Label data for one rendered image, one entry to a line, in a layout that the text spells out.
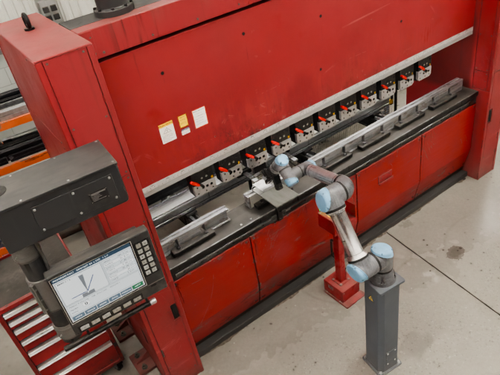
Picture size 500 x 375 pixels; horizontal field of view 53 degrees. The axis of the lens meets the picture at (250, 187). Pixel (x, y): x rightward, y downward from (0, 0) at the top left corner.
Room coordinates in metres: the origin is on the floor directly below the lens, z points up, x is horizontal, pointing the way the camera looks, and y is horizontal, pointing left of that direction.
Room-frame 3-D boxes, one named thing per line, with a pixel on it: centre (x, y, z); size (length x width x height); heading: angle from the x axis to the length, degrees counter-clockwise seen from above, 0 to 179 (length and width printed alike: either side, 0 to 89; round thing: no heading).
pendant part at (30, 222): (1.70, 0.77, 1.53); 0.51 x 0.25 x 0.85; 116
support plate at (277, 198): (2.61, -0.16, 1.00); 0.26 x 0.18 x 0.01; 29
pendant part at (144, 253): (1.64, 0.69, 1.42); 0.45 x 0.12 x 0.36; 116
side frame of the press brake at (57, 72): (2.41, 0.85, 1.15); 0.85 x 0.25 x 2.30; 29
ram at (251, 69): (3.06, -0.65, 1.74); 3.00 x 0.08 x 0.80; 119
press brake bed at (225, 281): (3.02, -0.67, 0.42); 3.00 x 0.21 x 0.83; 119
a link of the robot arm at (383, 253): (1.92, -0.63, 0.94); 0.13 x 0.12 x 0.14; 116
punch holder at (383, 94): (3.31, -1.11, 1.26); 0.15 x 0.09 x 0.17; 119
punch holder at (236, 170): (2.63, 0.11, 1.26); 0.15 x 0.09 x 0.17; 119
